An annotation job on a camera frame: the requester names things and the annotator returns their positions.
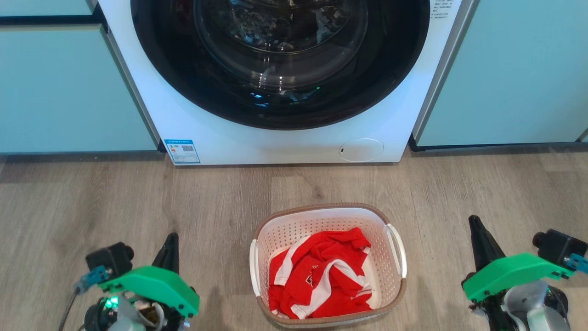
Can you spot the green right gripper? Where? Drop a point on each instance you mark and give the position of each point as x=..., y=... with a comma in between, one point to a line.
x=514, y=273

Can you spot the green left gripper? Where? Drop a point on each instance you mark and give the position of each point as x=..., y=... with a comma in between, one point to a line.
x=156, y=282

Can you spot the white perforated laundry basket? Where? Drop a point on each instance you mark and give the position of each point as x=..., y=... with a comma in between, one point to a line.
x=285, y=230

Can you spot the red and white shirt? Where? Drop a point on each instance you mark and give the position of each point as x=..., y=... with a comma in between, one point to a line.
x=321, y=276

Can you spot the blue energy label sticker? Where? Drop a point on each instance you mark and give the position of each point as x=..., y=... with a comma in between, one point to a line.
x=182, y=151

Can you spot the round white filter cover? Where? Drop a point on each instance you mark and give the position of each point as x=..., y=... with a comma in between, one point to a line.
x=361, y=150

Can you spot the white front-load washing machine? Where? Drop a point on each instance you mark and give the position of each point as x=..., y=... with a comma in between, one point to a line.
x=294, y=145

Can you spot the tall teal cabinet panel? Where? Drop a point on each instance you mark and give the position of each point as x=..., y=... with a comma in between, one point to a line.
x=514, y=73

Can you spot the large teal cabinet door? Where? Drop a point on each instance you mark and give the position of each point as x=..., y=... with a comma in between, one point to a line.
x=64, y=92

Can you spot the round black glass washer door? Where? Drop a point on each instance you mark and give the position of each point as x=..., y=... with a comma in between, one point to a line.
x=280, y=69

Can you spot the small printed text label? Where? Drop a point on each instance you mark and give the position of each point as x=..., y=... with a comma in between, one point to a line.
x=442, y=8

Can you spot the teal cabinet drawer front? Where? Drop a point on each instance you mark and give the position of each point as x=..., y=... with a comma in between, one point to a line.
x=43, y=5

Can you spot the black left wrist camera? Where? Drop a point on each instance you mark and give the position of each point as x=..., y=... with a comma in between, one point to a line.
x=110, y=259

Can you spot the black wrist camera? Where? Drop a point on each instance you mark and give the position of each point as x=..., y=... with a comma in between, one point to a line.
x=558, y=246
x=110, y=259

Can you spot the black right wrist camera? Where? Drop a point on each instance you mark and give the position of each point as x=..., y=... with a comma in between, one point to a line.
x=558, y=246

